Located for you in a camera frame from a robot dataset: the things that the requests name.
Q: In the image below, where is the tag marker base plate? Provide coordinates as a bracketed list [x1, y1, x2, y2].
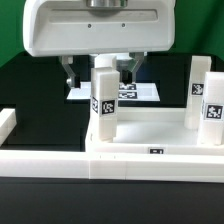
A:
[67, 82, 160, 102]

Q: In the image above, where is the white desk top tray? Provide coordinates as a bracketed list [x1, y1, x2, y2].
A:
[85, 107, 224, 156]

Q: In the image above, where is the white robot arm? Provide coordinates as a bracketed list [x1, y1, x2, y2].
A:
[23, 0, 176, 84]

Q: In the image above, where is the white U-shaped fence frame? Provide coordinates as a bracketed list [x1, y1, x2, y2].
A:
[0, 109, 224, 183]

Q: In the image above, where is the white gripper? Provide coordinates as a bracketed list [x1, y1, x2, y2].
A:
[23, 0, 176, 88]

